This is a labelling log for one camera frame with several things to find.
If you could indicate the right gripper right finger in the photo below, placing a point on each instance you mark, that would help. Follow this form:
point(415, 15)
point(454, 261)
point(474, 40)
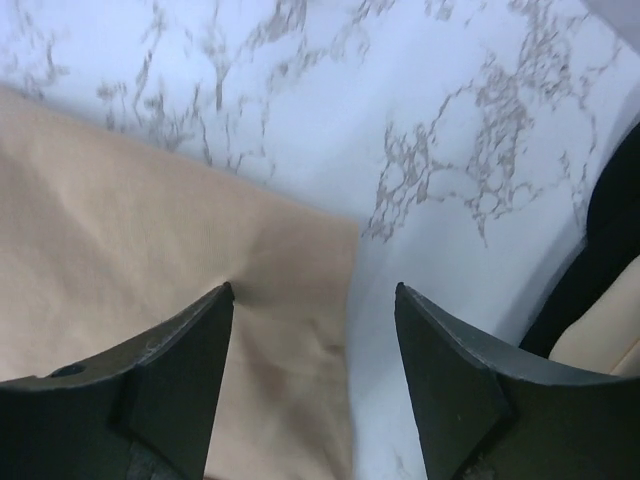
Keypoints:
point(485, 409)

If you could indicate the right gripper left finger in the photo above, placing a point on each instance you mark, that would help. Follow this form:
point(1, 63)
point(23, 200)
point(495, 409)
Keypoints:
point(143, 409)

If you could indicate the beige t-shirt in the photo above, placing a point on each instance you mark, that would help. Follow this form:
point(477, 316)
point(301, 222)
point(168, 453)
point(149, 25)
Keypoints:
point(103, 237)

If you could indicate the folded black t-shirt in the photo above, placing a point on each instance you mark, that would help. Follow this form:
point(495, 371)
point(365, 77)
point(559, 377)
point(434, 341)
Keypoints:
point(612, 242)

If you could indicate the folded cream t-shirt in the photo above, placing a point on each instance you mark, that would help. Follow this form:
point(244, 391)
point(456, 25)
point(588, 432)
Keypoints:
point(606, 338)

